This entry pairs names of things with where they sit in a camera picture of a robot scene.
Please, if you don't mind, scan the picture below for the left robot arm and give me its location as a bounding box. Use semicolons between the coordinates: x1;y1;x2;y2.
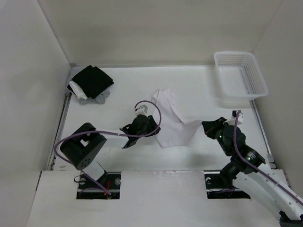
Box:
60;114;160;189

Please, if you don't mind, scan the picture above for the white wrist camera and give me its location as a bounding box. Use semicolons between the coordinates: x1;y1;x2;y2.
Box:
134;105;148;116
227;110;244;126

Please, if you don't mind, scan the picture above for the white tank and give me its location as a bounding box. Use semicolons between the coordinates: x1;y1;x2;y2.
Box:
151;89;201;148
69;80;88;100

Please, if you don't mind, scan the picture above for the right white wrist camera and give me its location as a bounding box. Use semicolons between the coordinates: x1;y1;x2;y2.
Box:
227;110;244;126

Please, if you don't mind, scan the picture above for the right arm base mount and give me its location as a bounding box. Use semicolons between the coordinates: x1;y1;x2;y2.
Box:
204;171;250;199

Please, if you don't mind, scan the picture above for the folded white tank top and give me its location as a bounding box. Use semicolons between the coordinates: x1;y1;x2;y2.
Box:
69;80;88;100

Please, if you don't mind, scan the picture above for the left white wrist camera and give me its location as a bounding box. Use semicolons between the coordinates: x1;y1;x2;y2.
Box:
134;105;148;116

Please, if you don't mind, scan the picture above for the folded black tank top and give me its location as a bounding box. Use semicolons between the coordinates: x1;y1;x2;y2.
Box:
71;65;114;99

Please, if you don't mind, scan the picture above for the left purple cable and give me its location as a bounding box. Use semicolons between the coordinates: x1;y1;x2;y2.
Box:
53;100;162;196

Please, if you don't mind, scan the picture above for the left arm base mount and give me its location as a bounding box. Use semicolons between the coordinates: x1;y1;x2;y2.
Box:
73;172;122;200

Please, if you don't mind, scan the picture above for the white plastic basket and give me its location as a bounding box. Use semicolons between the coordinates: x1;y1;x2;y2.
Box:
214;52;268;102

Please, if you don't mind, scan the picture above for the folded grey tank top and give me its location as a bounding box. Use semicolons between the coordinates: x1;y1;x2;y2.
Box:
79;89;110;105

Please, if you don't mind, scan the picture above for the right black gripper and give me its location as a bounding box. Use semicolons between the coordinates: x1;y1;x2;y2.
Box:
201;116;232;156

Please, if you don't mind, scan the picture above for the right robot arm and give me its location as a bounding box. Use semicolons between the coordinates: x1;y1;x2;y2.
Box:
201;112;303;227

